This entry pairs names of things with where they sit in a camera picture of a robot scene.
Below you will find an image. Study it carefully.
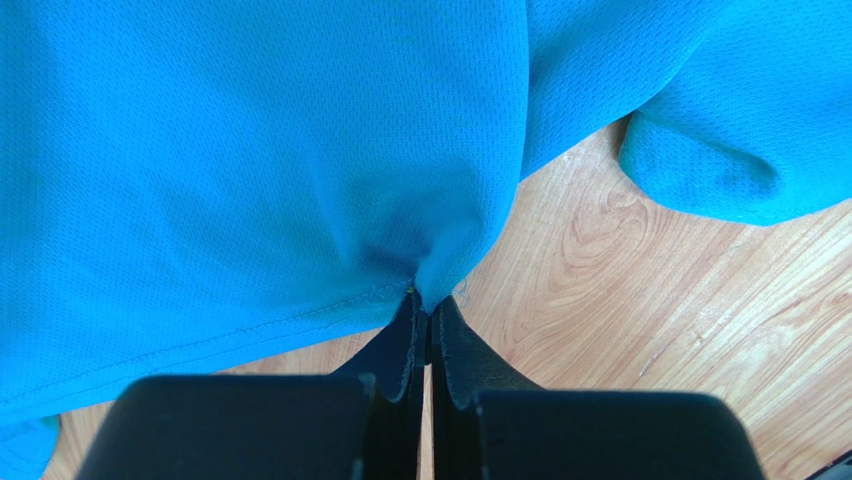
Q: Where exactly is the teal t shirt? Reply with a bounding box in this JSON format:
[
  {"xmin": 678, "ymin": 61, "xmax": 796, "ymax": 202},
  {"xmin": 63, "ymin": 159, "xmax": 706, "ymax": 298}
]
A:
[{"xmin": 1, "ymin": 1, "xmax": 851, "ymax": 479}]

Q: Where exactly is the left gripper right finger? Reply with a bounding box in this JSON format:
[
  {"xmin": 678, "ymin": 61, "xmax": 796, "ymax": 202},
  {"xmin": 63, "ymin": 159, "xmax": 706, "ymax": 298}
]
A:
[{"xmin": 430, "ymin": 298, "xmax": 763, "ymax": 479}]

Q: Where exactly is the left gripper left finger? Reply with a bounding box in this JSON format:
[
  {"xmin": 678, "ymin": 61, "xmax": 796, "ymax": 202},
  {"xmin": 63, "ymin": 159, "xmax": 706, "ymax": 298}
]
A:
[{"xmin": 78, "ymin": 290, "xmax": 427, "ymax": 479}]

